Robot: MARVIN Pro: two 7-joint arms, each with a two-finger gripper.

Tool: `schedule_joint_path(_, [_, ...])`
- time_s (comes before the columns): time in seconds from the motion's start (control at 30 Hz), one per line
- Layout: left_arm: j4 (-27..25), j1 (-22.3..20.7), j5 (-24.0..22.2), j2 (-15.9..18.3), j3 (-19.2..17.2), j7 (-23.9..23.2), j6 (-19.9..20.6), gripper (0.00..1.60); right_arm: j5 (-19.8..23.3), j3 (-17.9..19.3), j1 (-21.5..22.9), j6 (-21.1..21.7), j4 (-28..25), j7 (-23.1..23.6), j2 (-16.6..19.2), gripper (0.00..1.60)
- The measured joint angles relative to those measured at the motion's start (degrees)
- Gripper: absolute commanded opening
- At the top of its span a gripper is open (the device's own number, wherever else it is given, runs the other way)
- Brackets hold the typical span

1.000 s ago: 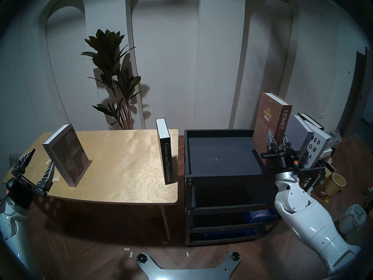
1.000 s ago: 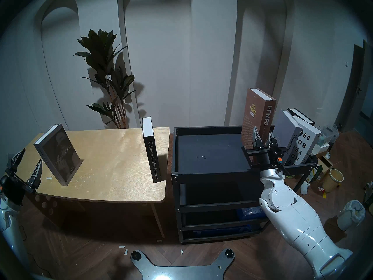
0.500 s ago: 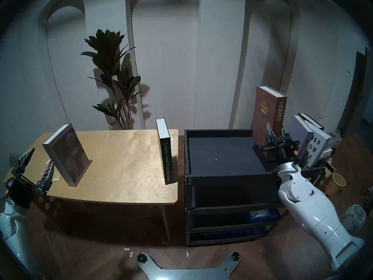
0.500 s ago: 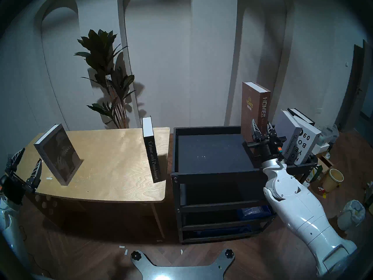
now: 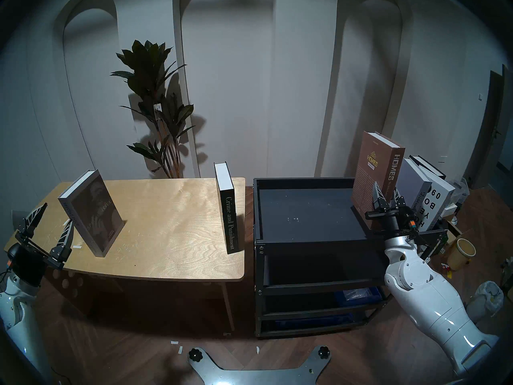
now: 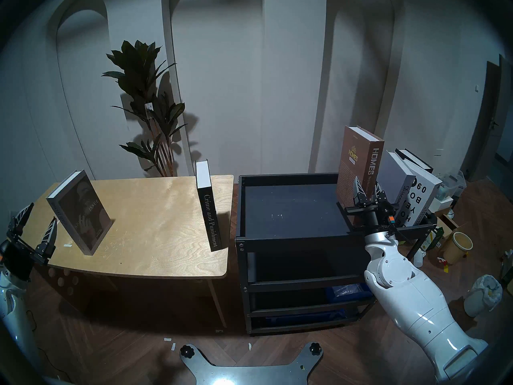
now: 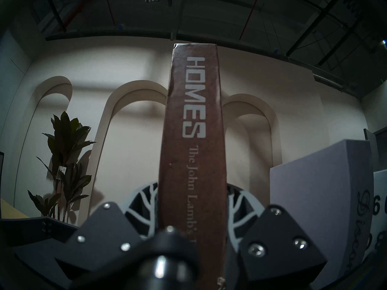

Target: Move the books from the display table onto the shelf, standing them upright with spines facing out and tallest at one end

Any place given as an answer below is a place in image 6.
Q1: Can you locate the grey Discontent book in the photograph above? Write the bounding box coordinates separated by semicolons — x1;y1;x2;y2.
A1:
377;150;417;228

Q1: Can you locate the black metal shelf cart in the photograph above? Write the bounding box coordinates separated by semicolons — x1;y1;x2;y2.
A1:
236;172;437;334

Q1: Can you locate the white Designhotels Yearbook book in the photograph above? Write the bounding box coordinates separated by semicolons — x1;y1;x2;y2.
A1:
401;164;443;228

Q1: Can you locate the brown cardboard box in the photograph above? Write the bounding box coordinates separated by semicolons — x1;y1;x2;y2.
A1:
435;214;460;233

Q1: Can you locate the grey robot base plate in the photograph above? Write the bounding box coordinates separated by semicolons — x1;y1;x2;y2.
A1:
179;342;323;385

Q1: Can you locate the wooden display table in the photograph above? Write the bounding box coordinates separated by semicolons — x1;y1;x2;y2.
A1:
18;175;235;328

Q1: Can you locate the blue plastic bin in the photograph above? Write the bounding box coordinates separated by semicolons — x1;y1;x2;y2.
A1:
265;308;345;325
325;283;373;300

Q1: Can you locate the tall green potted plant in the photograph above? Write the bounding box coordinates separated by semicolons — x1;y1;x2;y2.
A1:
101;39;188;177

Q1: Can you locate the green and white carton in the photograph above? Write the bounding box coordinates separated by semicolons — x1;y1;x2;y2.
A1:
425;227;444;250

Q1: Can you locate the dark door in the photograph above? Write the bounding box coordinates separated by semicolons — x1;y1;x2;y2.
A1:
461;55;513;182

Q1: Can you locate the grey Special Issue book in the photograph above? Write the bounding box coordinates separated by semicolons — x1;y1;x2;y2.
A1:
46;170;114;255

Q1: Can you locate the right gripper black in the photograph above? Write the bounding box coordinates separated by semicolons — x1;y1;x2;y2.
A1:
345;176;401;234

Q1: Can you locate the yellow bucket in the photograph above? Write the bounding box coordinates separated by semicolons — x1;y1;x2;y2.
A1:
442;232;473;265

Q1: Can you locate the white bagged trash bin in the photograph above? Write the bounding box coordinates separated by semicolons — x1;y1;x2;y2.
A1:
464;275;503;317

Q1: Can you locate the brown Homes book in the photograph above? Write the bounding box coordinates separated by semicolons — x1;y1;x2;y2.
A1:
336;126;385;224

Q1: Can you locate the black Century book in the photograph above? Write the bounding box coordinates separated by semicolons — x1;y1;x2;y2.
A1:
395;148;434;172

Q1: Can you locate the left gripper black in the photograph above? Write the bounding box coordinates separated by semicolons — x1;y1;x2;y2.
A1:
0;203;57;282

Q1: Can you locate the black Crime and Punishment book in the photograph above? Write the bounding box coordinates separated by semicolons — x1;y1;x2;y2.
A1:
195;160;222;252

